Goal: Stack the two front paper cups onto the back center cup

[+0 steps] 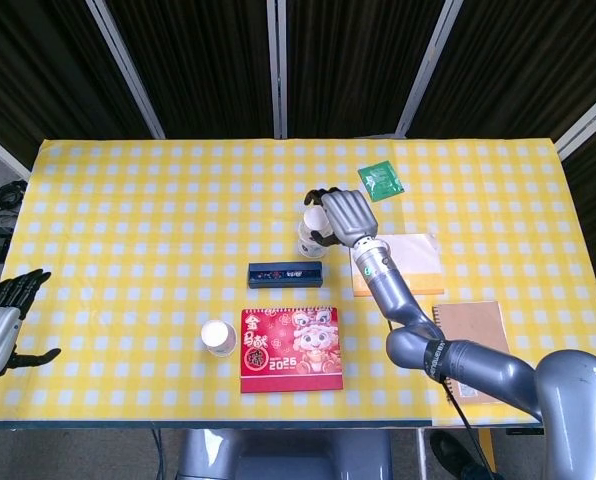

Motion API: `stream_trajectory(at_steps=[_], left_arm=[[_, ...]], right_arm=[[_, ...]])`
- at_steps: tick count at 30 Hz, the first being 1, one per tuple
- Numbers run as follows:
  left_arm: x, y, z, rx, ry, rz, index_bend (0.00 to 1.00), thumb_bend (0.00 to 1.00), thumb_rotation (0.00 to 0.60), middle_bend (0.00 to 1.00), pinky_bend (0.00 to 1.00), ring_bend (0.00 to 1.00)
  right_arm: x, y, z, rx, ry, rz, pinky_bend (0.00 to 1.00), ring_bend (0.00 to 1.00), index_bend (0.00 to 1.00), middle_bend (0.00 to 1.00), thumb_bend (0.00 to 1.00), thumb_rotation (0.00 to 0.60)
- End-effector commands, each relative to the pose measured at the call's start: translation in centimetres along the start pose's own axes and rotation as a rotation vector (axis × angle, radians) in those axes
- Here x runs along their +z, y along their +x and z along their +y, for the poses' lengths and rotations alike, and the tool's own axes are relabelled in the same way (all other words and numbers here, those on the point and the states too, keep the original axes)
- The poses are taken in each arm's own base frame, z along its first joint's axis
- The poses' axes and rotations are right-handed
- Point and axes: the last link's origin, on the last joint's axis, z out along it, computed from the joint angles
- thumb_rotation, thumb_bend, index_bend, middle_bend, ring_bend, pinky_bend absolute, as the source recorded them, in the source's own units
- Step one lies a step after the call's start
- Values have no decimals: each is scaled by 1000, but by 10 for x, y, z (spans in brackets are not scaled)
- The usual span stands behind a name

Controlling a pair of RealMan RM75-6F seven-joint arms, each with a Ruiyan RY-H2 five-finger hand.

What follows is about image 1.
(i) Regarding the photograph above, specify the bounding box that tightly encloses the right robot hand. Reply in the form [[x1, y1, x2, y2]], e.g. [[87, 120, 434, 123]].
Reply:
[[304, 186, 380, 248]]

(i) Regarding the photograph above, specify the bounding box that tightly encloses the paper cup green fern print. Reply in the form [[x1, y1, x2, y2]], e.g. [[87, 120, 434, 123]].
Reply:
[[301, 205, 332, 242]]

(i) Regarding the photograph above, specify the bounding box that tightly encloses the paper cup large blue flower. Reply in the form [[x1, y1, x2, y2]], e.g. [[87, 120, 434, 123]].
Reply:
[[200, 319, 238, 359]]

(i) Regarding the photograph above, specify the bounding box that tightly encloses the paper cup with slotted base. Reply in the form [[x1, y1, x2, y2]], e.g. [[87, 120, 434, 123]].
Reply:
[[297, 227, 329, 259]]

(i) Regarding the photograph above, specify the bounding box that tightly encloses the dark blue pencil box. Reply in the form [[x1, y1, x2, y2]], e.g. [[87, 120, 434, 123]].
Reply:
[[247, 261, 325, 291]]

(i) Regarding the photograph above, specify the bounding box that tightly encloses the green foil packet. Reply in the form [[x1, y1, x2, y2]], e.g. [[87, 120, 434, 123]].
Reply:
[[356, 159, 406, 203]]

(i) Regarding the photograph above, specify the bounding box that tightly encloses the white yellow Lexicon book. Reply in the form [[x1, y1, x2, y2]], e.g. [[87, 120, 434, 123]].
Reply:
[[350, 232, 447, 299]]

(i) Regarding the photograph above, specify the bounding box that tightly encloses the red 2026 desk calendar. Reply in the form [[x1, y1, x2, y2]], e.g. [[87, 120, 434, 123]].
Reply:
[[240, 306, 344, 395]]

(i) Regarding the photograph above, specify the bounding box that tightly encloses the dark partition panel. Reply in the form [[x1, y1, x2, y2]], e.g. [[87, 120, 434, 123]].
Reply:
[[406, 0, 596, 146], [284, 0, 445, 139], [106, 0, 280, 140], [0, 0, 155, 171]]

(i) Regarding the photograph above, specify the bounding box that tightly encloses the brown spiral notebook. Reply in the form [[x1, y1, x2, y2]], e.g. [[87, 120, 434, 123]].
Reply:
[[431, 299, 512, 404]]

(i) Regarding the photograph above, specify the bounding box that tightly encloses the yellow white checked tablecloth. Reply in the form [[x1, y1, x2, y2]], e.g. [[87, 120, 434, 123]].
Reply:
[[0, 138, 596, 429]]

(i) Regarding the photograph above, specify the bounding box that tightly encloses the grey robot torso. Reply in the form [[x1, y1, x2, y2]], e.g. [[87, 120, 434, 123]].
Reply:
[[175, 428, 394, 480]]

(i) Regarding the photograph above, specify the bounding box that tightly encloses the black shoe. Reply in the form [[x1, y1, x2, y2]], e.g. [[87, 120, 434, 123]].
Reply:
[[429, 430, 494, 480]]

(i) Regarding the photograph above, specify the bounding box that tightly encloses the black cable bundle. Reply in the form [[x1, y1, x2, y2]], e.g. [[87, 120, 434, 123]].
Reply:
[[0, 179, 28, 218]]

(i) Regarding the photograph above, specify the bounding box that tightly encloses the white partition post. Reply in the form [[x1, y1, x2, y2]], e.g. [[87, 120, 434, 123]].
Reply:
[[266, 0, 290, 140], [394, 0, 460, 139], [85, 0, 167, 141], [556, 82, 596, 162], [0, 124, 32, 182]]

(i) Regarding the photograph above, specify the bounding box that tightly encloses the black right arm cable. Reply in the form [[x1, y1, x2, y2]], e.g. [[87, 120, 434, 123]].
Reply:
[[442, 377, 487, 480]]

